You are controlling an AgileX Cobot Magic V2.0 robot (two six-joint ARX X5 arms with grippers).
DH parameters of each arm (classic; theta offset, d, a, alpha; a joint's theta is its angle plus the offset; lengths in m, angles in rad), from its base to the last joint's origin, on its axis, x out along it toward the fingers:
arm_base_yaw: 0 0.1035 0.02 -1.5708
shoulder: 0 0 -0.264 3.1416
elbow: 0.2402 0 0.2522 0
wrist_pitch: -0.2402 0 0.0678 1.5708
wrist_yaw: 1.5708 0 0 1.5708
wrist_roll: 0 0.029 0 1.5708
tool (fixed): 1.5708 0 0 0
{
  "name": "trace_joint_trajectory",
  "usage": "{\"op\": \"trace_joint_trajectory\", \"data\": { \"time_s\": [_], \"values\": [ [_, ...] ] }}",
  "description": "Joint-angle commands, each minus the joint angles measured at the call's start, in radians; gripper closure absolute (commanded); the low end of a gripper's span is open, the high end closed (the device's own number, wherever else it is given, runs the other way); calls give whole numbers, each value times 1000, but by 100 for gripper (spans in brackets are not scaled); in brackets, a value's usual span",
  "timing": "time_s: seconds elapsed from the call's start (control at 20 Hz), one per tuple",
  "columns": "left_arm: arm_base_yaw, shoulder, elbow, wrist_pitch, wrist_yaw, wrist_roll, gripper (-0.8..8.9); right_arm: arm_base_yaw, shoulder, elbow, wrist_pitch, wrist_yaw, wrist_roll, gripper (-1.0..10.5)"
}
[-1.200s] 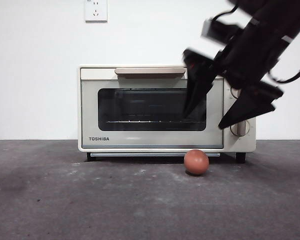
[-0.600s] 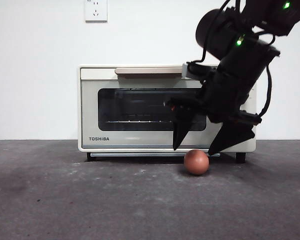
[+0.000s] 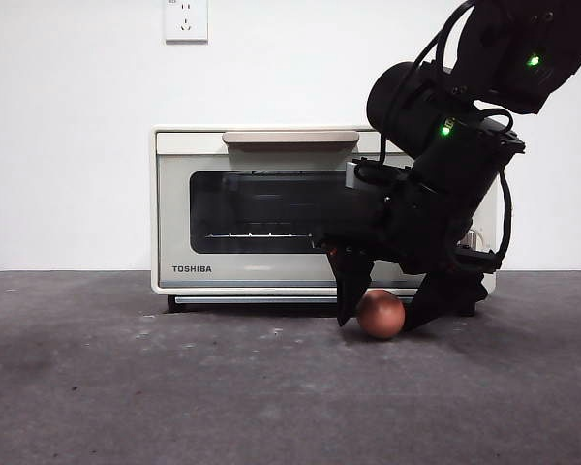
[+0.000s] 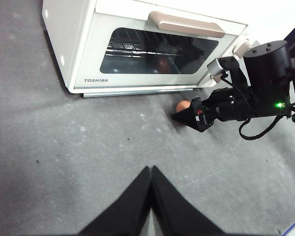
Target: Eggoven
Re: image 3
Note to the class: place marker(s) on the white wall socket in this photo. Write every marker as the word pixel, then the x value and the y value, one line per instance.
pixel 186 21

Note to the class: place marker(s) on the cream Toshiba toaster oven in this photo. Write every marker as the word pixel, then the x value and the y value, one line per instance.
pixel 154 218

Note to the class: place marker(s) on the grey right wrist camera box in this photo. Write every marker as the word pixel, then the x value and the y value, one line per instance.
pixel 351 176

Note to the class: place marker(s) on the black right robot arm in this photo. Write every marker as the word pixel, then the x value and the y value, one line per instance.
pixel 445 164

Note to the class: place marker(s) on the brown egg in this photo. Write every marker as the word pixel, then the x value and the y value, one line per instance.
pixel 382 315

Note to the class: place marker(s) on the beige oven knob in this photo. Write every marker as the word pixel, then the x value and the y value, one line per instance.
pixel 473 238

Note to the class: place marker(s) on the silver oven crumb tray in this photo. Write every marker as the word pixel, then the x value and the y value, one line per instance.
pixel 252 300

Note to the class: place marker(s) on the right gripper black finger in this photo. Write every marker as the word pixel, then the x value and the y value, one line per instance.
pixel 351 286
pixel 440 295

